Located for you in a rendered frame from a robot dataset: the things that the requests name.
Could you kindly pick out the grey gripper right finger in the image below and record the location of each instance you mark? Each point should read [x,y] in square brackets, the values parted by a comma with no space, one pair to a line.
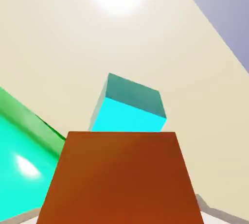
[217,214]

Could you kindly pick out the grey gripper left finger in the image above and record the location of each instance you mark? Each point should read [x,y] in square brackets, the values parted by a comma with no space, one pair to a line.
[23,217]

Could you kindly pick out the small orange cube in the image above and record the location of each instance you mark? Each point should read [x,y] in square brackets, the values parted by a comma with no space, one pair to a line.
[120,179]

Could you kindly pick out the small cyan cube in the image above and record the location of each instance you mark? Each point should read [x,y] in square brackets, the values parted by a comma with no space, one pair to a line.
[126,115]

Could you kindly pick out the large green box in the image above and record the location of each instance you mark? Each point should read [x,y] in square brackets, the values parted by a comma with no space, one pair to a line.
[21,150]

